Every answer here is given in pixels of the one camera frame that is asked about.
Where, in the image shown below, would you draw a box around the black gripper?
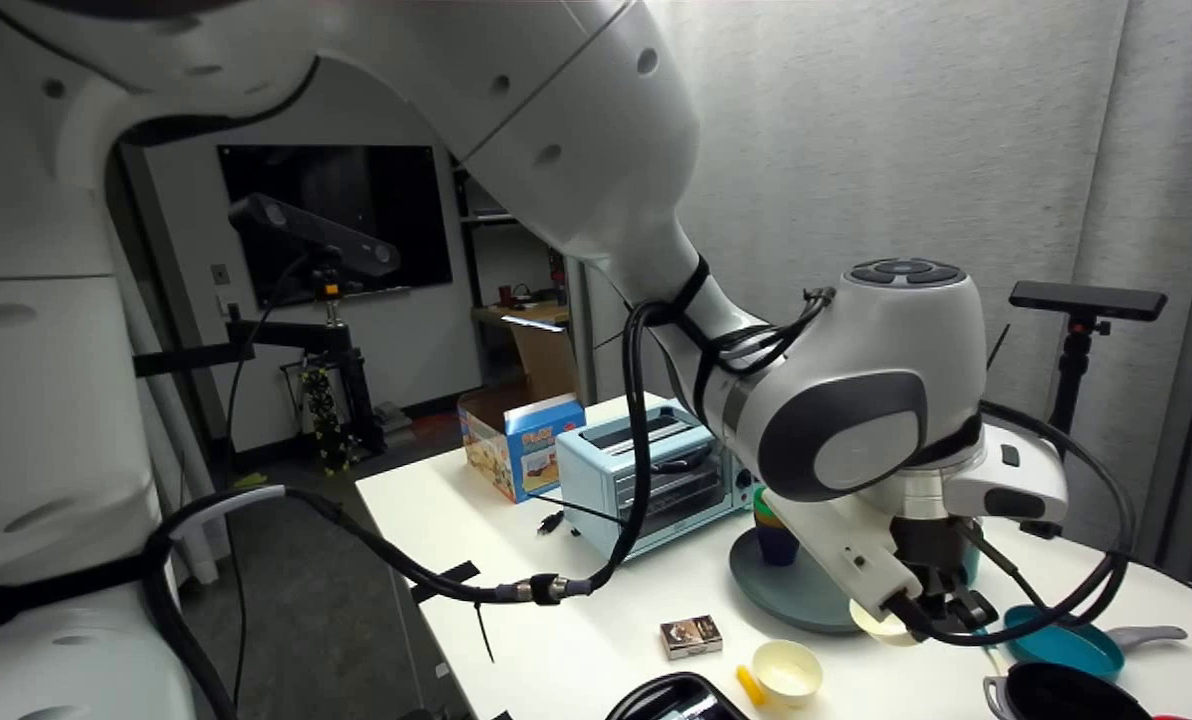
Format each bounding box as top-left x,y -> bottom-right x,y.
887,515 -> 1004,639

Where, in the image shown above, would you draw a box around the cream plastic bowl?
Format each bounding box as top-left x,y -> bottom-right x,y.
843,595 -> 918,643
750,637 -> 828,704

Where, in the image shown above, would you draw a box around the teal bowl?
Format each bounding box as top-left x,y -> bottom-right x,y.
1000,601 -> 1127,682

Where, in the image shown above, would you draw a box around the gray oval plate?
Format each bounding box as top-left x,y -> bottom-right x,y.
730,523 -> 892,637

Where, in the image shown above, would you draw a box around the yellow crinkle toy fry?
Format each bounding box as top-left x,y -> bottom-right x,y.
732,660 -> 770,711

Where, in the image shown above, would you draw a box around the small printed card box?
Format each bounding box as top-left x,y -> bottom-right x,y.
655,612 -> 730,663

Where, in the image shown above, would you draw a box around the black baking tray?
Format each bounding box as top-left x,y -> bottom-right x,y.
610,672 -> 753,720

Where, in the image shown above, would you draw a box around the light blue toy toaster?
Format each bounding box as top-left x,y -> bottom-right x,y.
551,392 -> 750,564

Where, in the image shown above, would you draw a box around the blue food carton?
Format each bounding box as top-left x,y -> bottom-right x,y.
458,392 -> 589,502

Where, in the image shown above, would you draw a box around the open cardboard box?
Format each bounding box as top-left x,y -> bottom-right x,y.
472,301 -> 580,399

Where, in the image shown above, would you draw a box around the black pot gray handles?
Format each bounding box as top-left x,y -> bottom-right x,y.
979,660 -> 1154,720

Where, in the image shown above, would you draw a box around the black camera bar on tripod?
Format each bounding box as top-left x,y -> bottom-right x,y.
1007,275 -> 1173,436

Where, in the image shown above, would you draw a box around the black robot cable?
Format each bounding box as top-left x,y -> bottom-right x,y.
139,263 -> 839,720

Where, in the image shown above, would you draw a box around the black wall screen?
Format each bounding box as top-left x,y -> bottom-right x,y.
212,139 -> 458,311

